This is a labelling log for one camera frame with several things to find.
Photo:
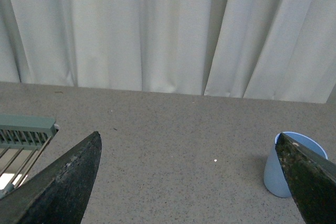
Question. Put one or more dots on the grey-white curtain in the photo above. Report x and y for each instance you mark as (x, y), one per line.
(260, 49)

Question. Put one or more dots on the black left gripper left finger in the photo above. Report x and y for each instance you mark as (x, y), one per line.
(60, 192)

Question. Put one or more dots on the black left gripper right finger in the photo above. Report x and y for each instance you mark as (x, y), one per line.
(310, 178)

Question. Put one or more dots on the green dish rack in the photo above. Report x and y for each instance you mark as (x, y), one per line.
(23, 139)

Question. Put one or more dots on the blue plastic cup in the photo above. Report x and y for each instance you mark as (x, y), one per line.
(274, 179)

